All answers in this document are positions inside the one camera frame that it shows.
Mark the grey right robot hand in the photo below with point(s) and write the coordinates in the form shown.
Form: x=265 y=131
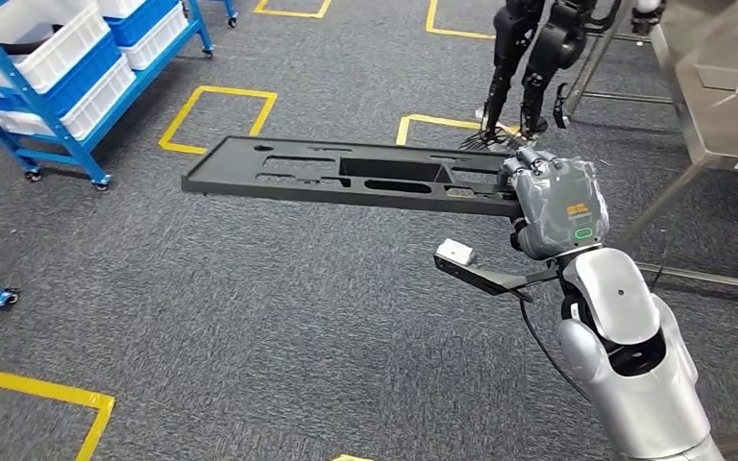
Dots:
x=560 y=203

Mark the long black plastic part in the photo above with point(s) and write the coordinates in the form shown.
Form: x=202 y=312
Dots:
x=229 y=172

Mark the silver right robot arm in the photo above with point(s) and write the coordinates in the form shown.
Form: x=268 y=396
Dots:
x=630 y=394

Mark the stainless steel side table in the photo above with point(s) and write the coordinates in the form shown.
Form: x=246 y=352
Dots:
x=725 y=127

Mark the yellow floor tape square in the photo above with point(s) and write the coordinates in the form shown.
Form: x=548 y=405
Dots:
x=44 y=389
x=229 y=91

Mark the white plastic bin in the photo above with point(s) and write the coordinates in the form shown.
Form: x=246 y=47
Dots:
x=159 y=44
x=57 y=51
x=98 y=102
x=121 y=6

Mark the blue plastic bin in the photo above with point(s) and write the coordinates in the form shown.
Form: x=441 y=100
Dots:
x=82 y=73
x=146 y=25

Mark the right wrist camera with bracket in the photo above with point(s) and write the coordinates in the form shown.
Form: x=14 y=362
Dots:
x=455 y=252

